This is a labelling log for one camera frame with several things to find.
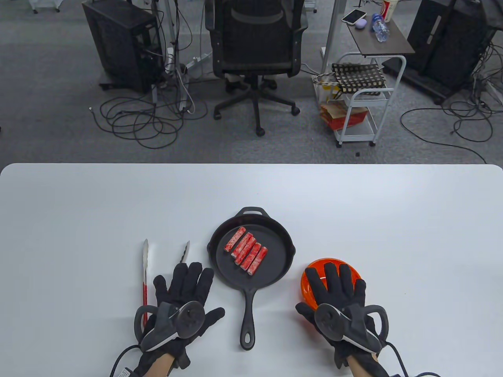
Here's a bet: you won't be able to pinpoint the person's left hand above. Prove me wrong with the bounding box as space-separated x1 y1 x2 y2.
132 262 226 370

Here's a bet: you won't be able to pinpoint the person's right hand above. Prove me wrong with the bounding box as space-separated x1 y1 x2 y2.
296 262 389 370

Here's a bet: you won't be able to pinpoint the orange plastic bowl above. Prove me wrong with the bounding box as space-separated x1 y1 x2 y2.
301 258 364 334

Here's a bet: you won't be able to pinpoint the red-handled metal kitchen tongs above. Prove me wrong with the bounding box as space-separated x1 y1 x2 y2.
141 239 191 328

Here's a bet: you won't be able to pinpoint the person's left forearm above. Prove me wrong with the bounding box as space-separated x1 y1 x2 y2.
149 353 175 377

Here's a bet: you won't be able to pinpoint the person's right forearm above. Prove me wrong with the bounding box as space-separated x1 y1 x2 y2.
348 351 391 377

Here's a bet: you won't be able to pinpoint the grey right hand controller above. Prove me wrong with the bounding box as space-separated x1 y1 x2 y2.
314 303 389 352

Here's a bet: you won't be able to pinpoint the grey hand controller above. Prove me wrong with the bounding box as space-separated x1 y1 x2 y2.
134 300 206 353
314 303 389 352

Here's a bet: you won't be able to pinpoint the grey left hand controller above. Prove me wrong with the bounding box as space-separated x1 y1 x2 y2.
134 300 206 353

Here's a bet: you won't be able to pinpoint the black cast iron skillet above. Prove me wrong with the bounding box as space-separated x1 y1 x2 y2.
207 207 296 351

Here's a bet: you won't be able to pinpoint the white rolling cart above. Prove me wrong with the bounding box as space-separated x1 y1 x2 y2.
313 53 406 148

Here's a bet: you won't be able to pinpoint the red cardboard box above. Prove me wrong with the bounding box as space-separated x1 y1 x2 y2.
319 101 369 131

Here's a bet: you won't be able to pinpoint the yellow white plastic bag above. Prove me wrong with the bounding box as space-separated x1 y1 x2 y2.
313 73 342 103

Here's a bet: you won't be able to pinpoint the black white checkered bag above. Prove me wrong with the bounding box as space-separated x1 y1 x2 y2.
331 63 387 95

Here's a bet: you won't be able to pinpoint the white desk foot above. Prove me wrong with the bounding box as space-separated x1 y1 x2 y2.
185 51 215 73

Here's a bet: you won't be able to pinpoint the brown top side table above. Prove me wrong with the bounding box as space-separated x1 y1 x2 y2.
347 11 416 58

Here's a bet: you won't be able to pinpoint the black computer tower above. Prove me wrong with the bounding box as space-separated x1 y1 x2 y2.
82 0 163 94

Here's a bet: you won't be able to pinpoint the black mesh office chair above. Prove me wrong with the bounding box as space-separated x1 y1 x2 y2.
204 0 310 137

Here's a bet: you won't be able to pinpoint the clear plastic water bottle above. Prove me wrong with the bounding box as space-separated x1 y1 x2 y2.
371 13 390 42

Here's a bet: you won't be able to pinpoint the white smartphone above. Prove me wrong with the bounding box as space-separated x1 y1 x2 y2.
341 9 367 25

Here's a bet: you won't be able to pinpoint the black equipment rack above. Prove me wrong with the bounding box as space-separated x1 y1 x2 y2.
383 0 503 106

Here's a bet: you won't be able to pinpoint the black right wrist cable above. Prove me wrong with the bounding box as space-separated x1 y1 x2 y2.
387 341 442 377

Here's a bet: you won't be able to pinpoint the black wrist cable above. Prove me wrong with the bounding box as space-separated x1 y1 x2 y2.
387 341 442 377
109 345 141 377

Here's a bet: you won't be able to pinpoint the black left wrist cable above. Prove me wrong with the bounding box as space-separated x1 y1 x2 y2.
109 345 141 377

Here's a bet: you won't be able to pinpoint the black floor cable tangle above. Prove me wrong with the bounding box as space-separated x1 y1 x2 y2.
400 100 494 165
90 92 209 150

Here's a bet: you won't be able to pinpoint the aluminium frame post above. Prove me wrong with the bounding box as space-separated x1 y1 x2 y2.
321 0 346 71

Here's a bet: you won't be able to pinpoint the white wire cart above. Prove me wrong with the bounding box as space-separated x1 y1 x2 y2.
28 0 61 14

